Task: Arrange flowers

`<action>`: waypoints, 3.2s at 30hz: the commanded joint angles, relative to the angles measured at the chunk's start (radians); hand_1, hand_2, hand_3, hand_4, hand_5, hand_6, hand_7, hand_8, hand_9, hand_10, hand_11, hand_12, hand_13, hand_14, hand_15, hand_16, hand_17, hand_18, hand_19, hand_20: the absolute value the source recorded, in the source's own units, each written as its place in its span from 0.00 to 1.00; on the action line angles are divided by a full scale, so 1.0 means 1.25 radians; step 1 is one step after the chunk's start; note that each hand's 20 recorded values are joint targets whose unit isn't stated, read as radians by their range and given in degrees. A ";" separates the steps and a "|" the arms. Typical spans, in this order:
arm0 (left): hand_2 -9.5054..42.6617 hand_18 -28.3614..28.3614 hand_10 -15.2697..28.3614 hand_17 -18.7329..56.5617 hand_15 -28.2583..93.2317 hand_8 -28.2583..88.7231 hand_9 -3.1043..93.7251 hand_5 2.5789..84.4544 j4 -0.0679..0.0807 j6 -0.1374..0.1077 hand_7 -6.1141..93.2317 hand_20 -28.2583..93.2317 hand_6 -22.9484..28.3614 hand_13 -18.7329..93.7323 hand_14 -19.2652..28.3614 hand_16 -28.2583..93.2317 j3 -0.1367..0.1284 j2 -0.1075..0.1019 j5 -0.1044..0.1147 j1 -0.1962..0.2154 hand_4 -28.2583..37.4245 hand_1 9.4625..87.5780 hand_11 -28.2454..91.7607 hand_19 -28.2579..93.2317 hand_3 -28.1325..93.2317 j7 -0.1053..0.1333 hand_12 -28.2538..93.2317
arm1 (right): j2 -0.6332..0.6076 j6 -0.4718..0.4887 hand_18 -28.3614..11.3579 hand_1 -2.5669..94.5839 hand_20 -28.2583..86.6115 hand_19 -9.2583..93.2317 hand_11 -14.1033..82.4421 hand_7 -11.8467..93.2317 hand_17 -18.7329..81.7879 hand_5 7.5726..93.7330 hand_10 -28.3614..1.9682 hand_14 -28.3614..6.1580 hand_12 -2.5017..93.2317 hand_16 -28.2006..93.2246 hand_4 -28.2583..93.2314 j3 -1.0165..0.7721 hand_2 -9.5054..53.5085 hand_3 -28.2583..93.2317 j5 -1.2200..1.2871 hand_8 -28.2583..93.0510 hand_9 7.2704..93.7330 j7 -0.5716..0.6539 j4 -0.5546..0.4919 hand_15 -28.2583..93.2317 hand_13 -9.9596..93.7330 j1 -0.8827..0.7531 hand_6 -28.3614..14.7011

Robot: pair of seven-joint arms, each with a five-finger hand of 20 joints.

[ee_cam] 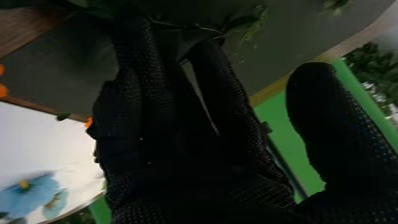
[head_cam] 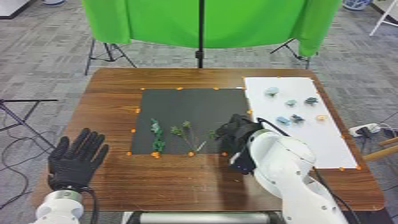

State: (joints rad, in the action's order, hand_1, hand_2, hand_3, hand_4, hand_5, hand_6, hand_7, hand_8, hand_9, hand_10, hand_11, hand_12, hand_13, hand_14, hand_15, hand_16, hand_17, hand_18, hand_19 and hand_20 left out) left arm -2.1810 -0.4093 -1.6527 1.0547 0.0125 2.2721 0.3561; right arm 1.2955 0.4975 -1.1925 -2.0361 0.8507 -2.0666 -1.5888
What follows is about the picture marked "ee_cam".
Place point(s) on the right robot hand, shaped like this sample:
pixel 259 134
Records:
pixel 196 160

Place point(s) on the green sprig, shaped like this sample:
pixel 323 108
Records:
pixel 237 23

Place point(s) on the white sheet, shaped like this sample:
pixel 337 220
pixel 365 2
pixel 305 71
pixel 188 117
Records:
pixel 42 143

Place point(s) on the dark mat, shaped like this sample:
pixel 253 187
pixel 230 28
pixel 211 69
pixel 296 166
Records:
pixel 296 43

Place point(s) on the green plant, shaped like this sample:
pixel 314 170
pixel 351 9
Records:
pixel 376 73

